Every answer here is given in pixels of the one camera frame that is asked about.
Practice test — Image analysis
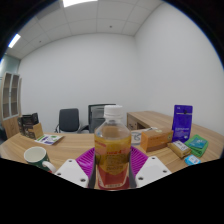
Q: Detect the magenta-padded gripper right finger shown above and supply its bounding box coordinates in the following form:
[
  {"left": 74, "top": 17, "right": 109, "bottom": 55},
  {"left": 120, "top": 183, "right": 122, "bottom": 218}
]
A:
[{"left": 128, "top": 145, "right": 172, "bottom": 189}]

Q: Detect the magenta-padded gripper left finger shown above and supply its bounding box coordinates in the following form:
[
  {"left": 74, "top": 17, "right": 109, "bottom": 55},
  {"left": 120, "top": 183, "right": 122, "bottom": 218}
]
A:
[{"left": 54, "top": 147, "right": 97, "bottom": 189}]

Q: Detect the yellow drink bottle white cap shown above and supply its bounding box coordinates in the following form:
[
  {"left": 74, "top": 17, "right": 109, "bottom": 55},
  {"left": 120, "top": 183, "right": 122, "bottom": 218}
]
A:
[{"left": 93, "top": 104, "right": 133, "bottom": 190}]

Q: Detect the orange cardboard box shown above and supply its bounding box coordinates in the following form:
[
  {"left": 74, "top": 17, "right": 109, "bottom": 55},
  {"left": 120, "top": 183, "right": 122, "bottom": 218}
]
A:
[{"left": 139, "top": 128, "right": 174, "bottom": 153}]

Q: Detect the small tan box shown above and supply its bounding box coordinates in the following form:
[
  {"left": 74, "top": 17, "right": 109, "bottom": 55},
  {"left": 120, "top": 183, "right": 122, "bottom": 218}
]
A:
[{"left": 167, "top": 139, "right": 192, "bottom": 159}]

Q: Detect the white paper sheet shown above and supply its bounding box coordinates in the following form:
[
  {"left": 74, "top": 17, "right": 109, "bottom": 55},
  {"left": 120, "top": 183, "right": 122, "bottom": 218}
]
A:
[{"left": 130, "top": 126, "right": 158, "bottom": 146}]

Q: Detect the white printed leaflet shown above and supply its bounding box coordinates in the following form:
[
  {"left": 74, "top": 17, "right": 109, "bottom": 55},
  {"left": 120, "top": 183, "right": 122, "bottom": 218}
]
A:
[{"left": 34, "top": 133, "right": 65, "bottom": 146}]

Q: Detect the green white ceramic mug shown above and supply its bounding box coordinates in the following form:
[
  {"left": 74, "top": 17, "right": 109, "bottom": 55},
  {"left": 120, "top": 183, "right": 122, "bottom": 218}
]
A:
[{"left": 23, "top": 145, "right": 57, "bottom": 174}]

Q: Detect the small blue packet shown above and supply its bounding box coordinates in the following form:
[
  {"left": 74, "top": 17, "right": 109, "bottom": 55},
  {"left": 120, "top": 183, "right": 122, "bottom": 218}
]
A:
[{"left": 184, "top": 154, "right": 202, "bottom": 167}]

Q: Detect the wooden side desk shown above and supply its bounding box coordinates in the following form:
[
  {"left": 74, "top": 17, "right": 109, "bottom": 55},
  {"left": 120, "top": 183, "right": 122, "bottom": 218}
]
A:
[{"left": 126, "top": 110, "right": 176, "bottom": 133}]

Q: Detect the green flat packet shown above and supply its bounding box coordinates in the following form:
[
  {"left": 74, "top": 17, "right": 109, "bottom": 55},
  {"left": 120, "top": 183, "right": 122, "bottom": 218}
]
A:
[{"left": 184, "top": 133, "right": 210, "bottom": 158}]

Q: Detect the purple upright box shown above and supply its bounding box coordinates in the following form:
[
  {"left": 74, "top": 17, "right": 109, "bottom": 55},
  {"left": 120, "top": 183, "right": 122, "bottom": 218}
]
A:
[{"left": 171, "top": 104, "right": 194, "bottom": 143}]

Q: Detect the large dark printed box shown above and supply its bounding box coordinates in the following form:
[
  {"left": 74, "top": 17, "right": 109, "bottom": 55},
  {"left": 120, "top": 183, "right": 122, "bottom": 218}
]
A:
[{"left": 21, "top": 112, "right": 45, "bottom": 140}]

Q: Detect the small dark printed box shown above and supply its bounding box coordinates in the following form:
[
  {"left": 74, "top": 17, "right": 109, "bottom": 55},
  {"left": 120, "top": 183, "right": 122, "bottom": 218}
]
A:
[{"left": 17, "top": 115, "right": 28, "bottom": 136}]

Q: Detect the square ceiling light panel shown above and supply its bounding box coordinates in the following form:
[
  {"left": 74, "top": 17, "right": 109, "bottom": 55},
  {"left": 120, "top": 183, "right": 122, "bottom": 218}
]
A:
[
  {"left": 7, "top": 33, "right": 22, "bottom": 49},
  {"left": 62, "top": 0, "right": 99, "bottom": 8}
]

